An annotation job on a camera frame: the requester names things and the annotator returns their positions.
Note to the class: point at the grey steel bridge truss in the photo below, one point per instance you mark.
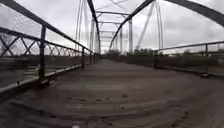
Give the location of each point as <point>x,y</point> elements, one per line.
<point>130,33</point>

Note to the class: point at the dark metal mesh railing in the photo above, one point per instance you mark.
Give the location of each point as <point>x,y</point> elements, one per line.
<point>186,60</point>
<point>41,53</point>

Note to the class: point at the distant row of trees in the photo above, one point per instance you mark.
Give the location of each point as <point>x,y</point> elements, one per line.
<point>143,52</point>

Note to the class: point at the brown wooden bridge deck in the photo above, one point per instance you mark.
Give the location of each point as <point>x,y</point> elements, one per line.
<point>123,86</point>

